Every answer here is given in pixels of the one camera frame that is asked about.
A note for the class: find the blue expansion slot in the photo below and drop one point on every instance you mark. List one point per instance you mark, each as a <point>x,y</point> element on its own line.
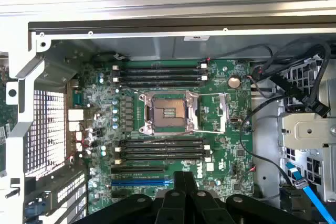
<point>139,182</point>

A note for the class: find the blue card retention knob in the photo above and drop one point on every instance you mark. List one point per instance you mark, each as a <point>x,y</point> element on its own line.
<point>32,209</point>

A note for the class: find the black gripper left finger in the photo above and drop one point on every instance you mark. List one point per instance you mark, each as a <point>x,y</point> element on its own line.
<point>170,208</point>

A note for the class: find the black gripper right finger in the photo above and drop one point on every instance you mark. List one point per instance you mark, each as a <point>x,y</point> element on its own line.
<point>207,211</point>

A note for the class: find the open grey PC case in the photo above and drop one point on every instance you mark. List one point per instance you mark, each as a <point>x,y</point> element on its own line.
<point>157,48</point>

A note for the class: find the long black expansion slot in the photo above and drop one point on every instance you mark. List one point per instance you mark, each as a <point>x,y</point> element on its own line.
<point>136,170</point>

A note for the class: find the round coin cell battery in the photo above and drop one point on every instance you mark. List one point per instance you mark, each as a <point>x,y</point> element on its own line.
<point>234,81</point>

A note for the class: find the green Dell motherboard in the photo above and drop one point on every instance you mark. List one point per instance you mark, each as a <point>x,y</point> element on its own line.
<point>231,150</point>

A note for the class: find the short black expansion slot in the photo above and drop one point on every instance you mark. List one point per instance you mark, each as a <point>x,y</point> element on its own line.
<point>120,194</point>

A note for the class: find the silver CPU socket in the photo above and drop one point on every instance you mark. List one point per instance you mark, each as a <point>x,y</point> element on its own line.
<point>168,111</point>

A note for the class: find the metal disk bay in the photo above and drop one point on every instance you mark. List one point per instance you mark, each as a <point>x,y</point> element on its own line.
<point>307,129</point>

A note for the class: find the thin metal locking lever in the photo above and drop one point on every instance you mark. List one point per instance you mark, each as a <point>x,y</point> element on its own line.
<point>168,137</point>

